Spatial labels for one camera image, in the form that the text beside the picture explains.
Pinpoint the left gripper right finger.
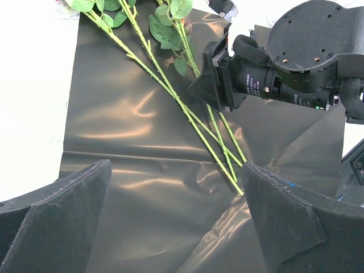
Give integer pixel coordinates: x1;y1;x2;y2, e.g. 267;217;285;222
242;162;363;272

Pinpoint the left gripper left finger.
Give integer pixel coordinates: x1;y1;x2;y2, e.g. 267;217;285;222
1;159;112;272

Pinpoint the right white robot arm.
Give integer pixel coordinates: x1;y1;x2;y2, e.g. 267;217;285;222
188;1;363;124

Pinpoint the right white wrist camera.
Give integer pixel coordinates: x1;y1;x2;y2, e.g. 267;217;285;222
205;0;238;23

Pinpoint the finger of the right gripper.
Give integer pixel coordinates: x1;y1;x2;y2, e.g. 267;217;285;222
188;42;222;110

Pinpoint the pink rose stem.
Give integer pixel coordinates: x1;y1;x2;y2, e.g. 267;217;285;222
148;0;248;183

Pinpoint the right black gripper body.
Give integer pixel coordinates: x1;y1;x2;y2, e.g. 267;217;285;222
212;34;284;111

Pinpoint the black wrapping paper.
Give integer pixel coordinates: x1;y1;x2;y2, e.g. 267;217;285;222
60;16;345;272

